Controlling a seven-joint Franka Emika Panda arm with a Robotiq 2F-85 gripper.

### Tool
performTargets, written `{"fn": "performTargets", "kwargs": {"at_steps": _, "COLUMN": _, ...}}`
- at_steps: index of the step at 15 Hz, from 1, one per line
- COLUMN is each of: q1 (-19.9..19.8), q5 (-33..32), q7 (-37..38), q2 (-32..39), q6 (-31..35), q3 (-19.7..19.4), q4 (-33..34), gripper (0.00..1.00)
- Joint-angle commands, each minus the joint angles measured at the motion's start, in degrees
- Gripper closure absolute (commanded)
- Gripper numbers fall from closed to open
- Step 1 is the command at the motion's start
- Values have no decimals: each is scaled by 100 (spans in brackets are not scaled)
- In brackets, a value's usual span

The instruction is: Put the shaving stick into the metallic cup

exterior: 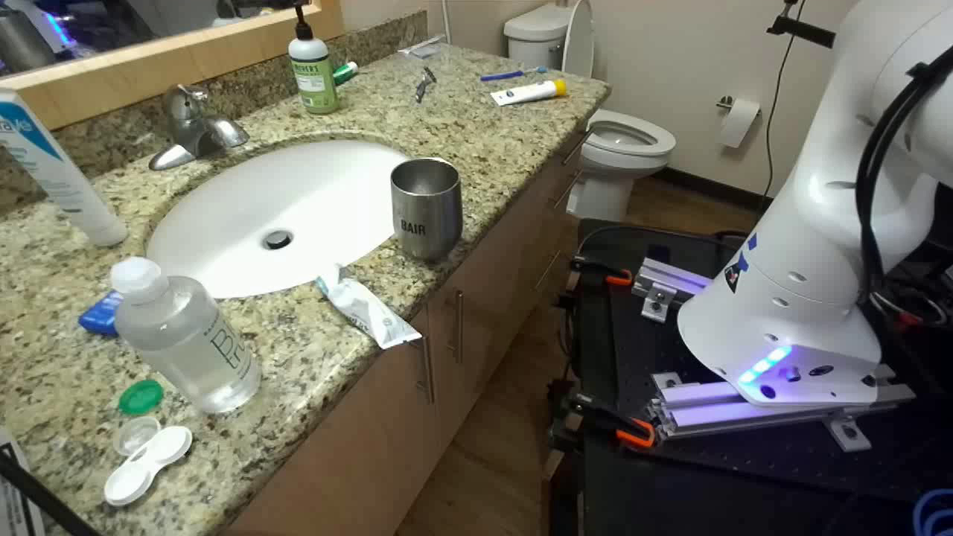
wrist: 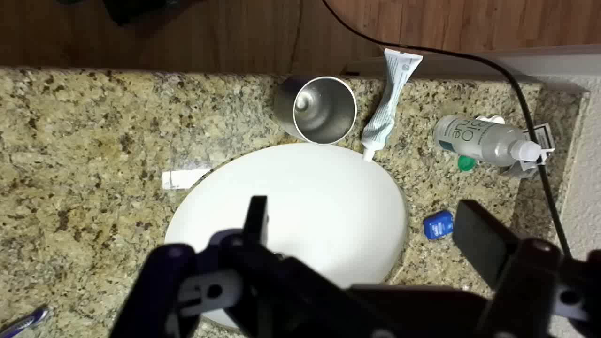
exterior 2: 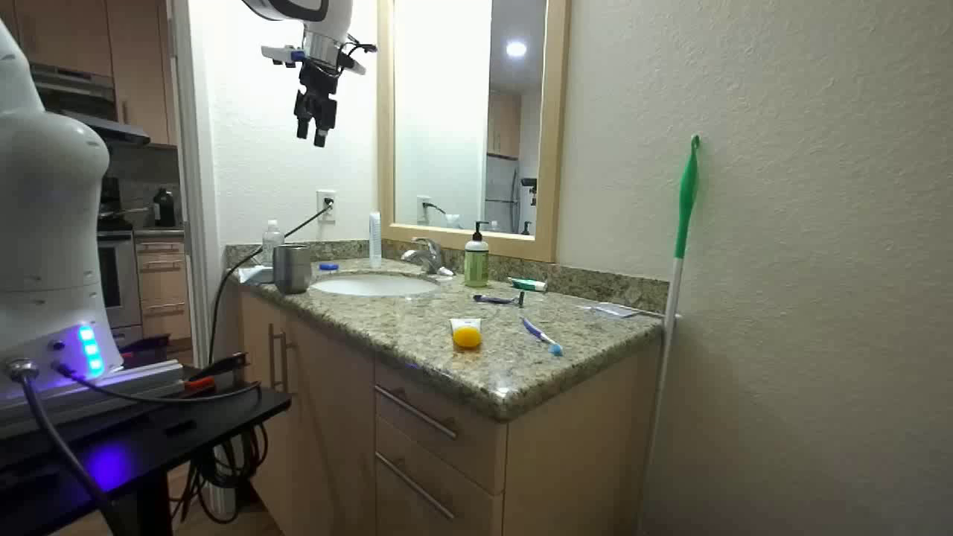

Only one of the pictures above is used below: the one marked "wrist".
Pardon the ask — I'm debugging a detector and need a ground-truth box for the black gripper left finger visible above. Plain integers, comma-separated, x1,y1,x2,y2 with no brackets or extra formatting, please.
243,194,269,243

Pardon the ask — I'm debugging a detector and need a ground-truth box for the black cable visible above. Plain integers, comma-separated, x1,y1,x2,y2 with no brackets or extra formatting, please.
322,0,573,256

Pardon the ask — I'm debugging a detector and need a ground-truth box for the metallic cup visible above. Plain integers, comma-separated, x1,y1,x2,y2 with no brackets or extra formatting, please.
273,74,358,144

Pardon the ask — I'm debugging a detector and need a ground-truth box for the white cream tube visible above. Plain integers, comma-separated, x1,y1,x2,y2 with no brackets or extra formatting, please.
162,166,209,189

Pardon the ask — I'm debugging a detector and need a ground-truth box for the green contact lens cap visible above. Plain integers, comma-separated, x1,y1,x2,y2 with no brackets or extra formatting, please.
459,155,478,172

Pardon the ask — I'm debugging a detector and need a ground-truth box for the squeezed toothpaste tube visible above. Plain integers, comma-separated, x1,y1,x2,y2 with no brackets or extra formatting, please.
361,48,423,161

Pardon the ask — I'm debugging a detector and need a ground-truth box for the white bathroom sink basin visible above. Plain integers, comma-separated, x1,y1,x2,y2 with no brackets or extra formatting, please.
166,142,408,286

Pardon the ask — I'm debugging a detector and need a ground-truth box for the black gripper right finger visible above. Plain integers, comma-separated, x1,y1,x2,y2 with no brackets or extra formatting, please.
453,198,521,288

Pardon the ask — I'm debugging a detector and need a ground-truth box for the clear solution bottle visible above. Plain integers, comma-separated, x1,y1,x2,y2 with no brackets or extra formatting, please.
435,116,543,166

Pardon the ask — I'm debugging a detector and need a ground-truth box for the blue shaving razor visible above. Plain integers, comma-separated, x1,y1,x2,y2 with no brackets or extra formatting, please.
0,303,50,338

